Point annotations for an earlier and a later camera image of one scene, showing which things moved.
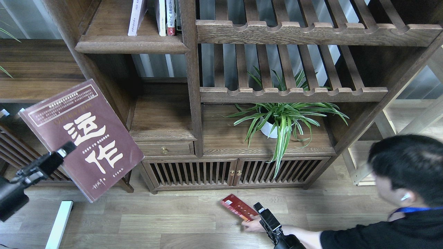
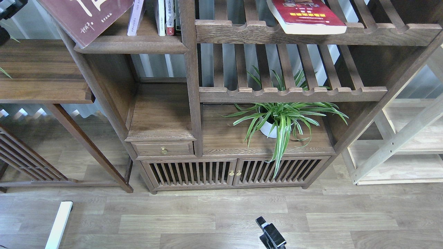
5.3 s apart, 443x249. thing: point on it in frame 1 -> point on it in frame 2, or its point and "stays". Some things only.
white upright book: x=160 y=15 stays
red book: x=238 y=206 -> x=306 y=17
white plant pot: x=266 y=129 stays
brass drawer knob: x=164 y=150 stays
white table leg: x=54 y=240 stays
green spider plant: x=273 y=119 stays
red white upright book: x=171 y=17 stays
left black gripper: x=12 y=196 -> x=12 y=10
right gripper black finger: x=271 y=225 -> x=271 y=238
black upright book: x=178 y=18 stays
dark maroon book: x=105 y=151 -> x=84 y=20
